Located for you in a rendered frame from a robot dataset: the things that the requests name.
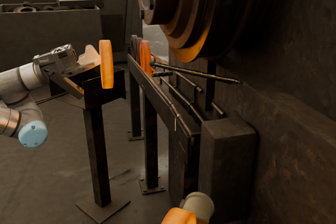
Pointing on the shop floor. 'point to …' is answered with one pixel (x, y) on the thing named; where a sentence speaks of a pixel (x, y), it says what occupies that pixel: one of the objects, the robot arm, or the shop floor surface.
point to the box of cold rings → (45, 31)
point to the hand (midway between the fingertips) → (105, 58)
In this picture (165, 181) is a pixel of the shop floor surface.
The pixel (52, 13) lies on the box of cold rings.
